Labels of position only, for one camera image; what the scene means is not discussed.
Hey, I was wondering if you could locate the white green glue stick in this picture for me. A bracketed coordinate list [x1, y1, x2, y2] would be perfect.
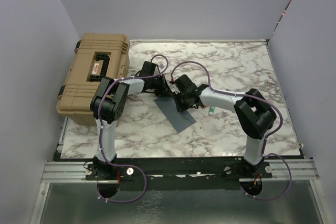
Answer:
[209, 106, 215, 115]

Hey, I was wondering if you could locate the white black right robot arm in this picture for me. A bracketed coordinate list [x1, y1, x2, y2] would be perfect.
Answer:
[171, 74, 277, 177]

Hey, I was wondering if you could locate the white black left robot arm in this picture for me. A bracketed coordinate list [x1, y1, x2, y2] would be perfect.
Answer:
[90, 61, 168, 179]

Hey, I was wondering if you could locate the tan plastic tool case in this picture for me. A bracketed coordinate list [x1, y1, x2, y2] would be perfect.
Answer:
[56, 33, 130, 126]

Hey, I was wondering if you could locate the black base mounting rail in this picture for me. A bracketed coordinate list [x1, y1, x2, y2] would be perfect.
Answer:
[52, 155, 274, 192]

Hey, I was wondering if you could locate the aluminium extrusion rail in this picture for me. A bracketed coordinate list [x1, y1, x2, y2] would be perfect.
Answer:
[41, 162, 117, 184]

